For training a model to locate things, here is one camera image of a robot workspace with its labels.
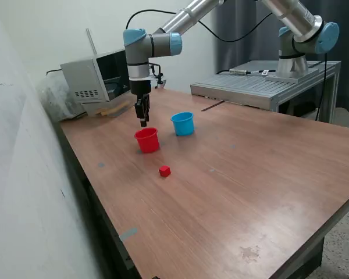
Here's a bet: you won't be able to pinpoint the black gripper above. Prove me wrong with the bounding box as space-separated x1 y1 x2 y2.
129 78 152 128

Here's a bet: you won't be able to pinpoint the red plastic cup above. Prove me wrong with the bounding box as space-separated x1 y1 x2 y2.
134 127 161 154

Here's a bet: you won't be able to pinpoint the wooden sticks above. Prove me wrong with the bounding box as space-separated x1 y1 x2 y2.
94 100 131 117

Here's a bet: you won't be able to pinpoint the blue plastic cup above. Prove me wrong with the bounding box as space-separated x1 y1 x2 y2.
170 112 195 137

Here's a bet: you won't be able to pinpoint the silver microwave oven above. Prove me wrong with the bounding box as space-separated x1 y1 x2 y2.
60 48 131 104

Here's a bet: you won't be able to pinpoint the thin white rod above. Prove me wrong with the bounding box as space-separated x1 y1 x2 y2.
86 27 98 56

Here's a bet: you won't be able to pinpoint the gray plastic bag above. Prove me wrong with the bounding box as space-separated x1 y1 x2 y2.
36 71 87 123

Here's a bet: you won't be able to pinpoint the aluminium profile robot stand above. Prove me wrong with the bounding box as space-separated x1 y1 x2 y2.
190 60 341 124

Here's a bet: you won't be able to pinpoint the dark gray curtain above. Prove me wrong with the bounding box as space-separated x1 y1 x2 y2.
213 0 349 120

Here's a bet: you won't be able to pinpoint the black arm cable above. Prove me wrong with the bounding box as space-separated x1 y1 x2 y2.
124 10 276 42

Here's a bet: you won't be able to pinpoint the silver connector cable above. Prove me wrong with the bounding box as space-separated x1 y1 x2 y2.
229 68 277 76

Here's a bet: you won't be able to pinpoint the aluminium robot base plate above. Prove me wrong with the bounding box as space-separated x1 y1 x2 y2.
265 67 320 83

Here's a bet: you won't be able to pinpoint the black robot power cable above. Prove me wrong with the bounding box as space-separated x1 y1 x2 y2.
313 52 328 121

